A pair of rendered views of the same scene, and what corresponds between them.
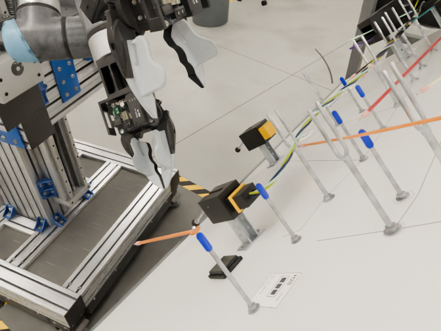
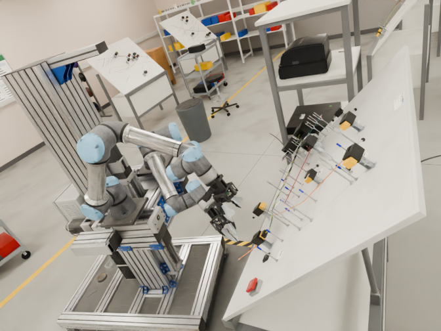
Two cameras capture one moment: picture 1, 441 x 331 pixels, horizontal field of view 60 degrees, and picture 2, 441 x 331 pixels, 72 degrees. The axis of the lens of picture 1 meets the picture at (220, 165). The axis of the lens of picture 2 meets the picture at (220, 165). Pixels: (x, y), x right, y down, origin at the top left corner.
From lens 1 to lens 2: 0.89 m
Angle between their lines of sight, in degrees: 11
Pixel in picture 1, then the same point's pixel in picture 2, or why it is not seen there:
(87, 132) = not seen: hidden behind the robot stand
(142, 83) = (228, 214)
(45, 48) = (180, 209)
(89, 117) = not seen: hidden behind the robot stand
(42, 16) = (176, 199)
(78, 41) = (189, 202)
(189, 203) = (233, 251)
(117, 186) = (194, 255)
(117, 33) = (218, 205)
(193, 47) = (235, 199)
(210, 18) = (201, 136)
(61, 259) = (182, 303)
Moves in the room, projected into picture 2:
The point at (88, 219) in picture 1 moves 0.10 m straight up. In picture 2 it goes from (186, 278) to (182, 270)
